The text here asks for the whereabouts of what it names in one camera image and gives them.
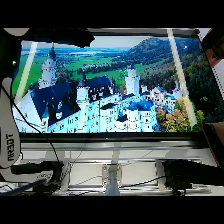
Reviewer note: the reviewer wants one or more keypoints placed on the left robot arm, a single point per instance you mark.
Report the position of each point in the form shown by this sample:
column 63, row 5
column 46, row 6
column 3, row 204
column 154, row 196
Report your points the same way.
column 8, row 133

